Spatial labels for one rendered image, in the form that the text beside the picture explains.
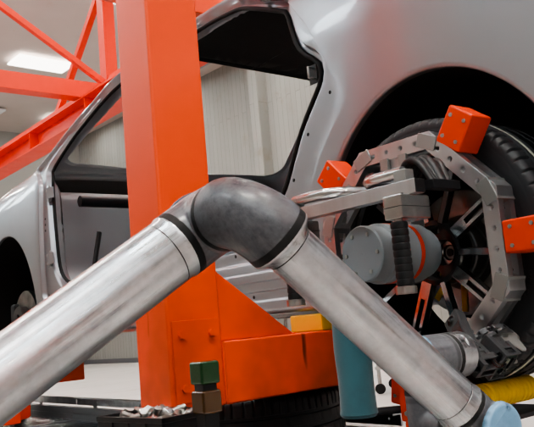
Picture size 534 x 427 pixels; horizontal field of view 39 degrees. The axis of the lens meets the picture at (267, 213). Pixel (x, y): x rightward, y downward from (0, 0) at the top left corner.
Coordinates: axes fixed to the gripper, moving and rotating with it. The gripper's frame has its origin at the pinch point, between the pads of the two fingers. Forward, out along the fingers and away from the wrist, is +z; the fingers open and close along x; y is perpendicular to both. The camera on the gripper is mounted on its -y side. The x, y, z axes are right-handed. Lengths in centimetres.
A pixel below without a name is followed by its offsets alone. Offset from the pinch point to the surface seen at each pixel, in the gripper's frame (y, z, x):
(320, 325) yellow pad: -51, 5, -42
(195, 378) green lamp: -11, -71, -12
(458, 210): -37.4, 15.3, 7.9
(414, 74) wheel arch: -63, 5, 32
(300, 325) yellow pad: -57, 5, -48
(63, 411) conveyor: -213, 42, -259
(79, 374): -175, 18, -188
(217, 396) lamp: -7, -68, -13
